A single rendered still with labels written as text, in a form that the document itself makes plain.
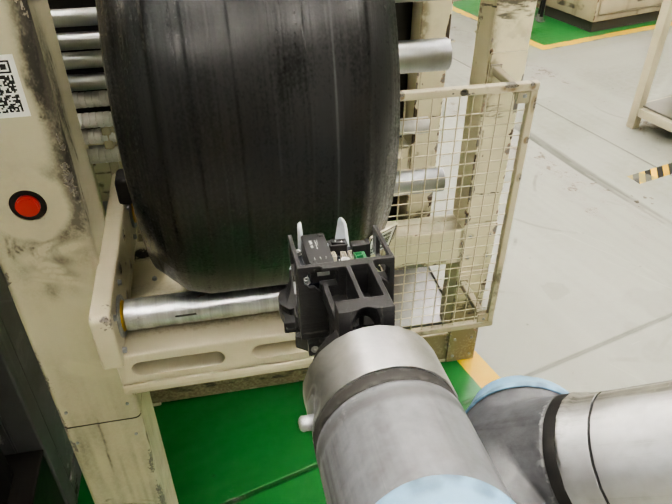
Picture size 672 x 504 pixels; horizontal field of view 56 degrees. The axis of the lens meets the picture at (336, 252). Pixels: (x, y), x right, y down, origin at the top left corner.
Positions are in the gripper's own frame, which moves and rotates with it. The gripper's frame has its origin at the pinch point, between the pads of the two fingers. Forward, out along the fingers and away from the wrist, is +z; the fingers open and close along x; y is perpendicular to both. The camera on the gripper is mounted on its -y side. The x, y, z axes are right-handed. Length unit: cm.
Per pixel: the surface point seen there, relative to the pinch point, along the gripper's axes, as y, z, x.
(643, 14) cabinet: -57, 413, -331
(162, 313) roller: -20.4, 24.5, 18.2
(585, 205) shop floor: -93, 177, -149
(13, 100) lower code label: 9.5, 28.3, 30.8
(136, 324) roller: -21.6, 24.4, 21.9
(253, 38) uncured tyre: 18.2, 9.9, 3.5
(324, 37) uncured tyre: 17.9, 9.8, -3.2
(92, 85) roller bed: 1, 69, 29
